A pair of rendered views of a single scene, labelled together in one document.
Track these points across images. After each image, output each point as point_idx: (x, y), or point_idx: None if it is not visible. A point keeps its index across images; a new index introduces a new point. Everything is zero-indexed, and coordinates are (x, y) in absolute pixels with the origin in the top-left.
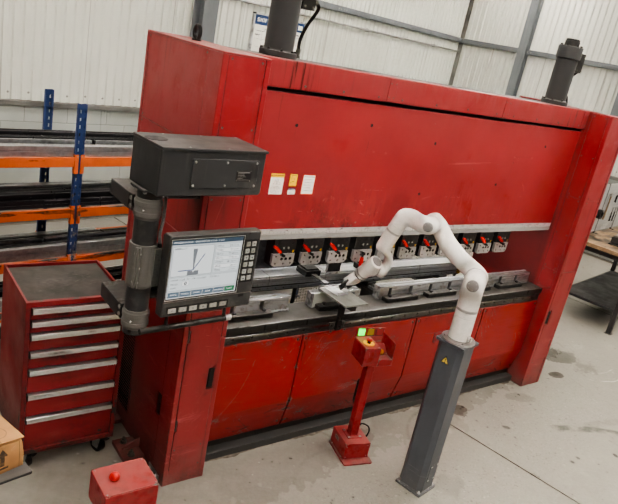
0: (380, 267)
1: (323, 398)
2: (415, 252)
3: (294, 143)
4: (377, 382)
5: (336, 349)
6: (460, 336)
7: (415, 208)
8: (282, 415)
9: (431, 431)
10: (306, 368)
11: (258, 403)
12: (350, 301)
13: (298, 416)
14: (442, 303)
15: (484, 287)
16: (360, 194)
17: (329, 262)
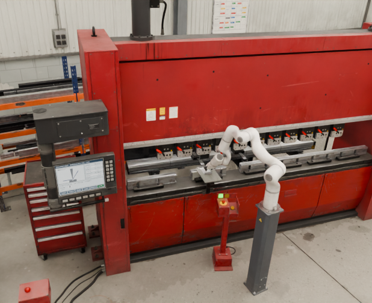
0: (221, 160)
1: (207, 229)
2: (266, 142)
3: (158, 90)
4: (245, 220)
5: (210, 204)
6: (268, 206)
7: (259, 116)
8: (182, 238)
9: (257, 260)
10: (191, 214)
11: (162, 233)
12: (210, 178)
13: (193, 239)
14: (288, 173)
15: (277, 178)
16: (213, 113)
17: (198, 154)
